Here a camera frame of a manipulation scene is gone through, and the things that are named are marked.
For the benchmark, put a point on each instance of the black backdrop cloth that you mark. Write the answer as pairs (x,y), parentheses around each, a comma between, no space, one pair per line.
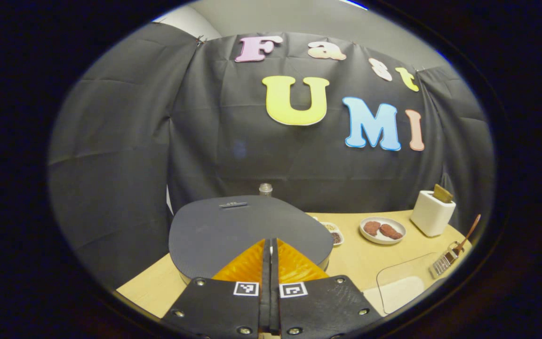
(125,165)

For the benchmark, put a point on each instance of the silver black rice cooker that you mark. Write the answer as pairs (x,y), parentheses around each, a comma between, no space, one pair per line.
(233,235)

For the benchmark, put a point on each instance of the brown toast slice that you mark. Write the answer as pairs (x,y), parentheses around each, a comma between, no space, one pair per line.
(442,194)

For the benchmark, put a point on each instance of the white divided bean dish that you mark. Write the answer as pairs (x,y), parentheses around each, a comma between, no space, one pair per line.
(334,233)

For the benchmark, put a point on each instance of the brown meat piece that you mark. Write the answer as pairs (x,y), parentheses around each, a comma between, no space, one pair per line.
(371,228)
(391,231)

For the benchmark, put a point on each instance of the small glass bottle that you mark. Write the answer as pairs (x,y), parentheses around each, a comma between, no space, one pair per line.
(265,189)

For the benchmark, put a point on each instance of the white toaster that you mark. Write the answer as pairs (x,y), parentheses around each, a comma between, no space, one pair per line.
(431,216)

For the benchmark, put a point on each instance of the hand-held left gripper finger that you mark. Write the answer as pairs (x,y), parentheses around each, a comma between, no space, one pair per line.
(274,301)
(266,301)

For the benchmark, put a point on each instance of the white round plate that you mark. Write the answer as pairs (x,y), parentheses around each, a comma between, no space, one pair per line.
(384,241)

